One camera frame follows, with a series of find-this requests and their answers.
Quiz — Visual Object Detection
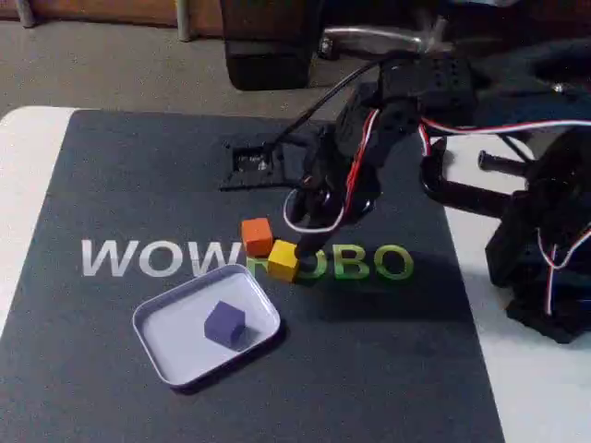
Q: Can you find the yellow wooden block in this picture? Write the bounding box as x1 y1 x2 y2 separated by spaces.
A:
266 239 302 283

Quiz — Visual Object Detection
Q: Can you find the orange wooden block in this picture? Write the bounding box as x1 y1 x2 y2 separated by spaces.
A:
240 217 274 257

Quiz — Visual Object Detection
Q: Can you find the purple wooden block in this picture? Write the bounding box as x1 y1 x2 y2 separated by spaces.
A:
203 300 247 351

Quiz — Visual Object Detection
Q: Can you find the white metal tray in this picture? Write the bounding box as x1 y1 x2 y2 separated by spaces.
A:
131 264 282 388

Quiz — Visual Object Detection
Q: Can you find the chrome office chair base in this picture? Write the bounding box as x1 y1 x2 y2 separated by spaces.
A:
317 15 459 64

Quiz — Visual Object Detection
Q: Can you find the black table clamp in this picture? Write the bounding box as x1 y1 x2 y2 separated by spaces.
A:
417 137 532 219

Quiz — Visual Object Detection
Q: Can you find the black mat with WOWROBO print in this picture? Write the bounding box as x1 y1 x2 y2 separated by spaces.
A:
0 109 507 443

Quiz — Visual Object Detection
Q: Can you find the grey metal pole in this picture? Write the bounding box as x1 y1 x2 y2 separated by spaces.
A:
175 0 193 42
15 0 36 29

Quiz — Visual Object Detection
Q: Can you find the brown wooden panel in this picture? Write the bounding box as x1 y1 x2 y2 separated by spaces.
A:
0 0 223 27

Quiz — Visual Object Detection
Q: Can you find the white looped gripper wire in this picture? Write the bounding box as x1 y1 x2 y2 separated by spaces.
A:
282 108 380 235

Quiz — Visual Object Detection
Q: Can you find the black camera cable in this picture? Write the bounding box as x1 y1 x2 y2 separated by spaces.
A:
270 58 387 153

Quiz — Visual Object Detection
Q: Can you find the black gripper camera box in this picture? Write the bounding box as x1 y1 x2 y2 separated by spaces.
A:
218 133 320 192

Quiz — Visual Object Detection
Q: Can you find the red white blue servo cable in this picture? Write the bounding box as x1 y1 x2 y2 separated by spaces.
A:
416 116 591 162

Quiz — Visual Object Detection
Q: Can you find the red white base wire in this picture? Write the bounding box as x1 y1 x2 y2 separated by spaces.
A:
534 220 591 316

